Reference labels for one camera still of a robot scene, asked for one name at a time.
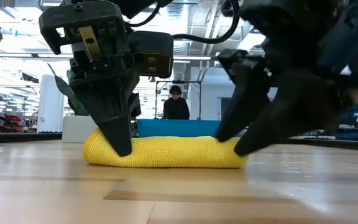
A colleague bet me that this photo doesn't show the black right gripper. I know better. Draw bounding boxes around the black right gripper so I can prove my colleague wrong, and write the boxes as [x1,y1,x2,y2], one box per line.
[214,0,358,157]

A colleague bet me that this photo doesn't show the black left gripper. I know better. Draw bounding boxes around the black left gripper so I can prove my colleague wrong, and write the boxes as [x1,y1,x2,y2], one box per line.
[38,0,142,157]

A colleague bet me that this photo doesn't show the yellow microfiber towel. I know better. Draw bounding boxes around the yellow microfiber towel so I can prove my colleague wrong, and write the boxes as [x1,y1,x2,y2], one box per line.
[81,128,249,169]

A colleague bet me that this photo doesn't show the blue plastic basket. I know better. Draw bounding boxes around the blue plastic basket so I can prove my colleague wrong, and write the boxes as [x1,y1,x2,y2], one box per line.
[137,119,222,138]

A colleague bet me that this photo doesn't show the grey door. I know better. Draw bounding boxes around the grey door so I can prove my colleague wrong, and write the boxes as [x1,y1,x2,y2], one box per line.
[219,97,233,121]

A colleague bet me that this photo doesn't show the green plant in white pot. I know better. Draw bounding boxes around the green plant in white pot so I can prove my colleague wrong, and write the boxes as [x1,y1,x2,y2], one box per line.
[47,63,99,144]

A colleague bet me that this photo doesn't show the person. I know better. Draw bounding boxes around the person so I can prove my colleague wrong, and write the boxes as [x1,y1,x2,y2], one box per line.
[162,85,191,121]

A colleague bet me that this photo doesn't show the white building pillar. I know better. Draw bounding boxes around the white building pillar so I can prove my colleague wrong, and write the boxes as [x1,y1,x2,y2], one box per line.
[37,73,65,134]

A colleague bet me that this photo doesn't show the large black background screen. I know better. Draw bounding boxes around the large black background screen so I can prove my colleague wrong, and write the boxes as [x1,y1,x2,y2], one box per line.
[337,105,358,131]

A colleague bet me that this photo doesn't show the red storage bins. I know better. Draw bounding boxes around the red storage bins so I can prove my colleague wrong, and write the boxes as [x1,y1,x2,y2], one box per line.
[4,114,23,133]

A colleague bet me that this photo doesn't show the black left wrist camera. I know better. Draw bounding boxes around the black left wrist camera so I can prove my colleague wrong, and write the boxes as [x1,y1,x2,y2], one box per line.
[129,30,175,79]

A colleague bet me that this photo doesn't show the silver ribbed ceiling duct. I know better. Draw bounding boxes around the silver ribbed ceiling duct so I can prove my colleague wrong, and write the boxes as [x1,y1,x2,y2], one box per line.
[166,2,196,82]

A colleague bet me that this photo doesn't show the black left camera cable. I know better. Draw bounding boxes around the black left camera cable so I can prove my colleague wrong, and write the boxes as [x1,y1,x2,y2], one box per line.
[126,0,241,45]

